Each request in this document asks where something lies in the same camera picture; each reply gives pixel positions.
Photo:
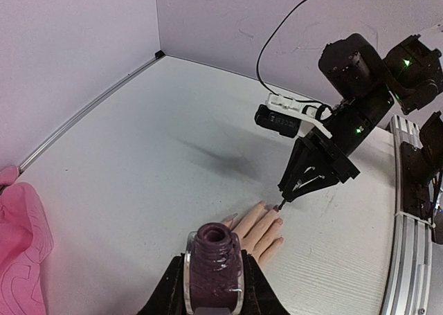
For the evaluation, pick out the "aluminium table edge rail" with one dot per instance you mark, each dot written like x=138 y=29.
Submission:
x=60 y=131

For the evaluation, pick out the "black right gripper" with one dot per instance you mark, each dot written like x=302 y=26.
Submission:
x=318 y=161

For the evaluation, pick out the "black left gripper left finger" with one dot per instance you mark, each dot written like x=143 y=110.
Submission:
x=167 y=297

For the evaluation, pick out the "nail polish brush cap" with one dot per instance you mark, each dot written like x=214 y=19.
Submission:
x=292 y=188

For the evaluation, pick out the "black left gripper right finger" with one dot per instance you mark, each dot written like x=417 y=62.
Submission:
x=259 y=298

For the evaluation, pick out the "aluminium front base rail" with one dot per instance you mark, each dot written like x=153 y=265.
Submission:
x=418 y=190

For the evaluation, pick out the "purple nail polish bottle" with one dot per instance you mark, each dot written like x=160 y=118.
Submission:
x=213 y=274

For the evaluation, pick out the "mannequin hand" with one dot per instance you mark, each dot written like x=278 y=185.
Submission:
x=258 y=231

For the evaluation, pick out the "pink sweatshirt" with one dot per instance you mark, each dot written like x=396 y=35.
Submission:
x=26 y=241

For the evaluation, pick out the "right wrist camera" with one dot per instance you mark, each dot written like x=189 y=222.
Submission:
x=290 y=117

